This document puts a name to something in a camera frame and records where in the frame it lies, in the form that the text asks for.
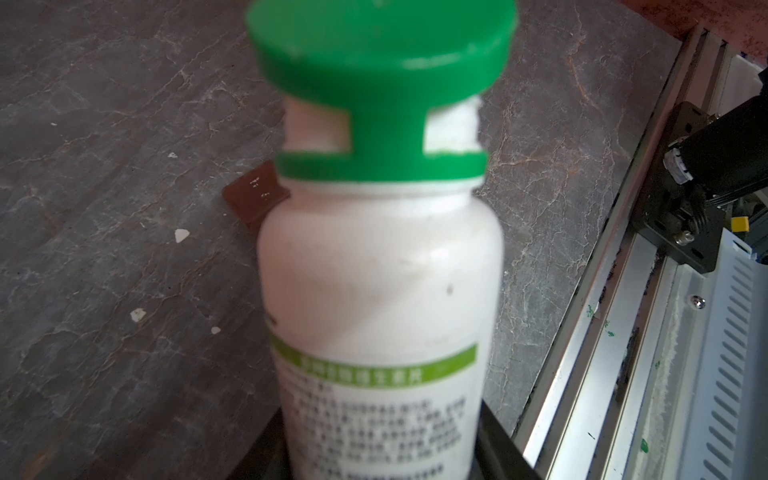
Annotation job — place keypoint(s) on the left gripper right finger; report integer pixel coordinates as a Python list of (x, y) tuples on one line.
[(497, 458)]

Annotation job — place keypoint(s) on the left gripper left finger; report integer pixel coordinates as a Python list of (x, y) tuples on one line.
[(267, 458)]

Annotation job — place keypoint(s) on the white bottle green cap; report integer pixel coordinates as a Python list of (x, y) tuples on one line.
[(381, 272)]

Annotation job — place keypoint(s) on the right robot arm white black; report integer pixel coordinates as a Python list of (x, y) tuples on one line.
[(727, 158)]

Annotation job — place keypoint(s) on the aluminium frame rail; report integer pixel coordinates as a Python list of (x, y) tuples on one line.
[(613, 397)]

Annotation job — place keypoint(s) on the white slotted cable duct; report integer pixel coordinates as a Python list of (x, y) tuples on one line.
[(726, 434)]

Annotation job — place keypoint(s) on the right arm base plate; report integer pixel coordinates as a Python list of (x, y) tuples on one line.
[(674, 217)]

